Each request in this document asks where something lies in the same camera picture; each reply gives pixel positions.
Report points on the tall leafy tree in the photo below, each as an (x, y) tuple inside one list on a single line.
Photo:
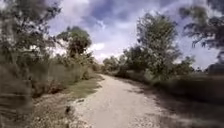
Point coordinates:
[(156, 43)]

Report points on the row of low bushes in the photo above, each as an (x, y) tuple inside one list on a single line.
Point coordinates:
[(121, 63)]

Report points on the patchy grass verge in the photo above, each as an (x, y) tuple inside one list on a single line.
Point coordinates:
[(83, 88)]

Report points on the pale gravel path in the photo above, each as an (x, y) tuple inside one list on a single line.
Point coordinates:
[(116, 103)]

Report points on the shaded grass verge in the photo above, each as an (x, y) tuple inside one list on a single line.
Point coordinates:
[(196, 98)]

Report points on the tree with overhanging branches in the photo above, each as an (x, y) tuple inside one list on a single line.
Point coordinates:
[(208, 26)]

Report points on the thicket of trees and brush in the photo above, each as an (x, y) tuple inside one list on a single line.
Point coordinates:
[(23, 50)]

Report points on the round-crowned tree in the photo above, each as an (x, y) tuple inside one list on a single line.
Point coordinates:
[(77, 40)]

